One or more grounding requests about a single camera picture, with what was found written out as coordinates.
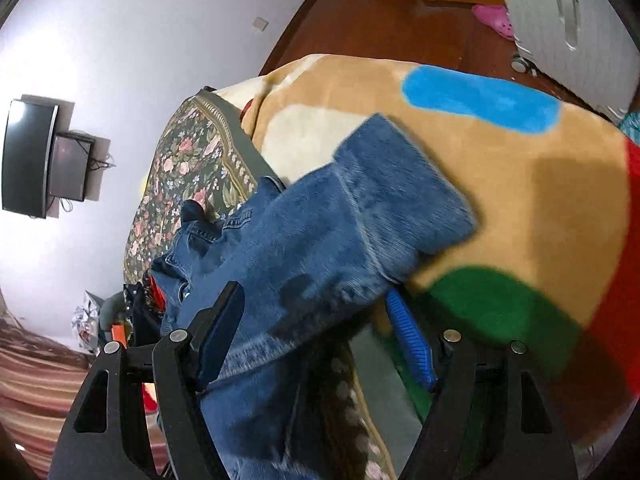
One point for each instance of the striped brown curtain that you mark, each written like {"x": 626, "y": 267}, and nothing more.
{"x": 30, "y": 385}

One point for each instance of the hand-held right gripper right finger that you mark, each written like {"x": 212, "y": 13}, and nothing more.
{"x": 410, "y": 340}

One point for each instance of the tan colour-patch fleece blanket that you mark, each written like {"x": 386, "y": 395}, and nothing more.
{"x": 500, "y": 160}

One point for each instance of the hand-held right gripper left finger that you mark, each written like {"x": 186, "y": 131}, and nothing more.
{"x": 220, "y": 332}

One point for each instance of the black wall television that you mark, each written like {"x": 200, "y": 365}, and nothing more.
{"x": 27, "y": 160}

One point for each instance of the pile of mixed clutter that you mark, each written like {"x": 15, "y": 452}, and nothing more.
{"x": 90, "y": 320}

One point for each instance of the red garment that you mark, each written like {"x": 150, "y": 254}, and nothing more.
{"x": 149, "y": 399}

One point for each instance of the white wall socket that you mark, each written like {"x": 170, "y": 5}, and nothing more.
{"x": 260, "y": 23}

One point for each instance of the blue denim garment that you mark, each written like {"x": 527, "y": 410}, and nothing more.
{"x": 320, "y": 240}

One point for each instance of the small black wall monitor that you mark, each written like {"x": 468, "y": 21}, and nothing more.
{"x": 70, "y": 165}

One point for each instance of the dark floral bedspread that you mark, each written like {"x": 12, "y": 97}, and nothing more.
{"x": 190, "y": 160}

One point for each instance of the cabinet caster wheel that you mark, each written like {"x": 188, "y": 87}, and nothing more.
{"x": 522, "y": 63}

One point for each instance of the teal cloth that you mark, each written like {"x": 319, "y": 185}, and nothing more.
{"x": 632, "y": 127}

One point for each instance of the pink slipper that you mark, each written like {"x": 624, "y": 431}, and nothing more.
{"x": 492, "y": 20}

